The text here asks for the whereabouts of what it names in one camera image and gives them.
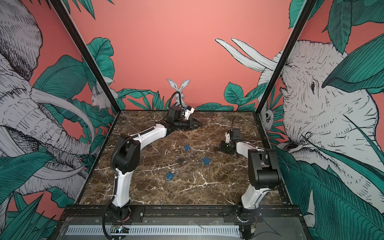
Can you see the left black corner post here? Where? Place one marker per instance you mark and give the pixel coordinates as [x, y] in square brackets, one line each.
[65, 18]

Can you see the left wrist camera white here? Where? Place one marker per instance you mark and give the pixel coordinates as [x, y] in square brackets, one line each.
[188, 111]

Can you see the right black corner post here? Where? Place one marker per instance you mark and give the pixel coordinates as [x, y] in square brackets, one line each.
[298, 27]

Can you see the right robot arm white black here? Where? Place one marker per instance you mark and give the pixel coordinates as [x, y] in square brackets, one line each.
[263, 167]

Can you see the dark grey padlock centre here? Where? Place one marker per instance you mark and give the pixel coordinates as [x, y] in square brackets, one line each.
[181, 161]

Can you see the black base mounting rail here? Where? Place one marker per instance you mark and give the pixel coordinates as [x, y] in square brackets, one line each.
[230, 213]

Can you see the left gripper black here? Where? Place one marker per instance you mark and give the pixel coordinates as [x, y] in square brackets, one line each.
[192, 123]

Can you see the small green circuit board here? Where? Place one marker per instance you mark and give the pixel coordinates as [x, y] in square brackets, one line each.
[115, 230]

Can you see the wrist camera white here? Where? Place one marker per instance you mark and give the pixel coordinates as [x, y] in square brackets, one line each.
[188, 111]
[228, 138]

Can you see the white slotted cable duct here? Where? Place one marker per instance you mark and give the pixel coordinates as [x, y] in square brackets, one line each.
[154, 230]

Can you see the black corner post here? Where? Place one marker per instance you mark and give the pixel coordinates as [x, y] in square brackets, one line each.
[298, 27]
[65, 18]

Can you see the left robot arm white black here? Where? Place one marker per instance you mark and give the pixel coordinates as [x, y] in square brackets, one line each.
[127, 154]

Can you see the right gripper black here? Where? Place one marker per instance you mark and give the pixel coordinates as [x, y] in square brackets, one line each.
[223, 147]

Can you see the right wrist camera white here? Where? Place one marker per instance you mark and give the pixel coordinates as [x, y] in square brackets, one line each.
[228, 138]

